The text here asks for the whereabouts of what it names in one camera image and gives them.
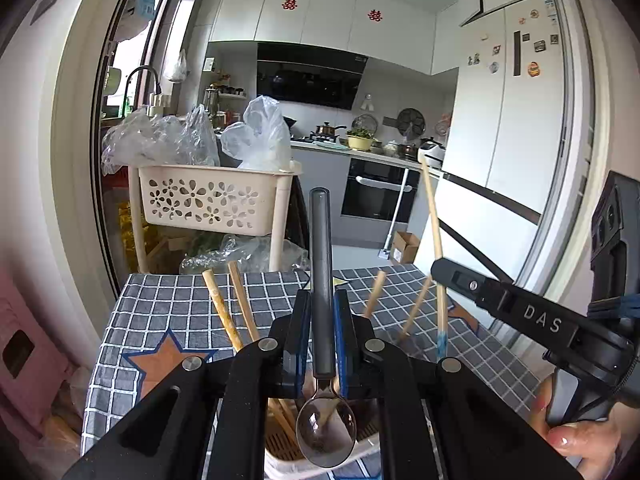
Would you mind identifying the beige plastic basket trolley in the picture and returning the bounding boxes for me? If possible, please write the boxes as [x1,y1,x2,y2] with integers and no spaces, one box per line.
[127,160,304,274]

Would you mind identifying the person's right hand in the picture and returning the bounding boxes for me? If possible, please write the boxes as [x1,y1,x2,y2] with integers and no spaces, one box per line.
[530,374,626,480]

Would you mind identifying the curved kitchen faucet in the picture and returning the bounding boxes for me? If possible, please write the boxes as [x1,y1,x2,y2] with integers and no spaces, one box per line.
[126,65,162,111]

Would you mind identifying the pink plastic stool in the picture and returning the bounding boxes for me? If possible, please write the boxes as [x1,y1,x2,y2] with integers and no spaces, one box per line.
[0,270,77,442]

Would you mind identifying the yellow bowl with greens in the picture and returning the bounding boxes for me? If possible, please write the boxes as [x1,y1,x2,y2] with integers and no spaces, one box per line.
[346,129,377,152]

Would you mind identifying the black range hood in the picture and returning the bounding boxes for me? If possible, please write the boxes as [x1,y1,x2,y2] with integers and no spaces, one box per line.
[256,42,369,111]

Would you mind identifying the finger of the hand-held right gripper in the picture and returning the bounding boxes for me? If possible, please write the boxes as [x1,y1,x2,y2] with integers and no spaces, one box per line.
[430,258,587,357]

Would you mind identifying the white mop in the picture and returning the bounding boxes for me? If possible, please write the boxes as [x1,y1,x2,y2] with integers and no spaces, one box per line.
[378,167,409,261]

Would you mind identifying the white hanging plastic bag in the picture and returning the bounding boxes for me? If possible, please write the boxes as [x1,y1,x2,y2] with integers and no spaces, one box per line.
[164,49,189,84]

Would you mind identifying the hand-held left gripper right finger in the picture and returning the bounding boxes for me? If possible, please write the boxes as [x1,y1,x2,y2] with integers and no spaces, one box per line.
[334,287,583,480]

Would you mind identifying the grey handled metal spoon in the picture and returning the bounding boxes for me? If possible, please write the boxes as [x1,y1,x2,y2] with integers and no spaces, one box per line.
[295,187,358,469]

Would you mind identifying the white upper cabinets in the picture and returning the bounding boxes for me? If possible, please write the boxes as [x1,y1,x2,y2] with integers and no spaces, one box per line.
[207,0,437,77]

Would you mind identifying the beige plastic utensil holder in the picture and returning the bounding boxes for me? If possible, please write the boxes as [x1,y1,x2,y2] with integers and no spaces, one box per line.
[262,395,396,480]

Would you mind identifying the white rice cooker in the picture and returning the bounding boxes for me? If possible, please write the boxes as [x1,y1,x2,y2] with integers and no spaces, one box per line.
[417,137,446,169]

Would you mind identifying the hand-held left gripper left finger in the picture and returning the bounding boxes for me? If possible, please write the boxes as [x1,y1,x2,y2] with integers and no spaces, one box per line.
[62,287,313,480]

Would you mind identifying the blue wooden chopstick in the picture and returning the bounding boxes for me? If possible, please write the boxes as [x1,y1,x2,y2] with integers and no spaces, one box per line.
[419,155,450,362]

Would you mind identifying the grey light switch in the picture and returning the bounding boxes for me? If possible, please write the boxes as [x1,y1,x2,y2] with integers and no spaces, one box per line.
[30,0,67,26]

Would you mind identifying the white refrigerator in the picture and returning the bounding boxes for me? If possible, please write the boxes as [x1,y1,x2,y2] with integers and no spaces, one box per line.
[432,0,574,282]

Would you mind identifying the round wall rack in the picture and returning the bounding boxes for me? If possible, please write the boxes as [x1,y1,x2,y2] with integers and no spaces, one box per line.
[397,107,426,136]

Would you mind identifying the yellow oil bottles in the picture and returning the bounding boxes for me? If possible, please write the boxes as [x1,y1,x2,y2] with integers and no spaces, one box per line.
[112,200,152,262]

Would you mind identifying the black built-in oven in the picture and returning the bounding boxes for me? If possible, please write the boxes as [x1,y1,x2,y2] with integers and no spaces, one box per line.
[341,157,420,224]

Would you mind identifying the clear plastic bag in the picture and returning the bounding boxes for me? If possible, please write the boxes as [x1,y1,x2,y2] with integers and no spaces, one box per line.
[220,95,294,171]
[102,104,222,177]
[179,234,311,276]

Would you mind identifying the grey checked star tablecloth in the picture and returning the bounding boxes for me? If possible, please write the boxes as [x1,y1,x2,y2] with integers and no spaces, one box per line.
[80,262,546,480]

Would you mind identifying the cardboard box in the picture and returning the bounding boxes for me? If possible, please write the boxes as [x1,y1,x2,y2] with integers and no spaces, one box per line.
[391,230,421,265]

